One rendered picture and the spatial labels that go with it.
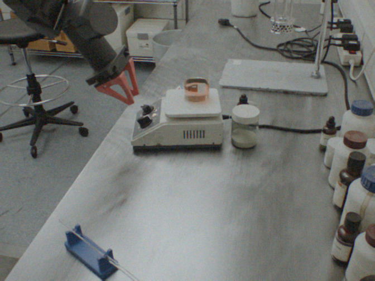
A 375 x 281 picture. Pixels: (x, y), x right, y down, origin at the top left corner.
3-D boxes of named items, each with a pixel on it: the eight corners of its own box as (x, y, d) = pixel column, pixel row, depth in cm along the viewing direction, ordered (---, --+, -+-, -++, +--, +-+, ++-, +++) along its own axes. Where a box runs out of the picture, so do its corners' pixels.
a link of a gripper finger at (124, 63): (152, 83, 86) (125, 48, 82) (142, 102, 81) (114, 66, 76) (128, 94, 89) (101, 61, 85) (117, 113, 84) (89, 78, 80)
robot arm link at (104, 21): (39, -18, 73) (23, 24, 71) (65, -37, 64) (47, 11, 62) (95, 16, 80) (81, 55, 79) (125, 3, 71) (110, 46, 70)
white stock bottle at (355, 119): (368, 161, 83) (381, 114, 76) (335, 156, 84) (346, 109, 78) (366, 145, 88) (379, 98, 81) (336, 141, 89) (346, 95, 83)
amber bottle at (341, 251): (344, 245, 64) (354, 206, 60) (358, 260, 61) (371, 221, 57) (326, 251, 63) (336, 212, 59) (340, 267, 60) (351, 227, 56)
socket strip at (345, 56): (341, 66, 125) (344, 52, 122) (331, 27, 157) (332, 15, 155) (360, 67, 124) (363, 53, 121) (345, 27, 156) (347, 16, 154)
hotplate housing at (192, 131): (131, 151, 88) (127, 120, 84) (136, 121, 99) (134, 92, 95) (232, 149, 88) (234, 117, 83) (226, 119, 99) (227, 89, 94)
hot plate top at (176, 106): (164, 117, 84) (164, 114, 84) (166, 92, 94) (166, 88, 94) (221, 116, 84) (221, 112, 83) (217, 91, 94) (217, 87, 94)
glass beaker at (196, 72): (215, 96, 91) (216, 61, 86) (203, 108, 86) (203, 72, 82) (188, 90, 94) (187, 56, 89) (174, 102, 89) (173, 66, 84)
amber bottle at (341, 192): (357, 199, 73) (371, 150, 67) (357, 216, 70) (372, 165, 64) (332, 194, 74) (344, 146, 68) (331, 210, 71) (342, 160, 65)
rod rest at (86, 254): (64, 246, 65) (59, 231, 63) (81, 235, 67) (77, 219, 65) (102, 280, 60) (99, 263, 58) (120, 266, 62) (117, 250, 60)
